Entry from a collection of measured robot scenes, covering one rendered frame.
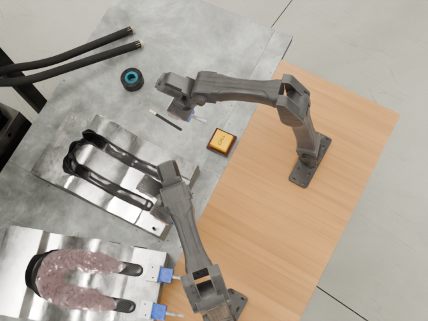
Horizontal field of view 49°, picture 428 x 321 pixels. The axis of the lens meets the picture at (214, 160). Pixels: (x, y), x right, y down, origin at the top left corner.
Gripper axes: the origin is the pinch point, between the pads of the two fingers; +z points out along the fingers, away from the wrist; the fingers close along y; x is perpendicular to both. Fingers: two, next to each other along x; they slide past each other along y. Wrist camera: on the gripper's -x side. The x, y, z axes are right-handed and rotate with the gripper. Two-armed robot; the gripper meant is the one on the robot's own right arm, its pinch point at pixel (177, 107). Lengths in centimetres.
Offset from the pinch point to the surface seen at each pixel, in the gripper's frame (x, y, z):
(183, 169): 12.0, 16.1, 1.0
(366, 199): 113, -30, 49
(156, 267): 19, 47, -2
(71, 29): -56, -51, 136
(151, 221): 11.1, 35.5, 1.3
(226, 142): 20.9, 0.3, 2.5
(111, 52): -26.7, -12.5, 25.1
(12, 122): -43, 25, 41
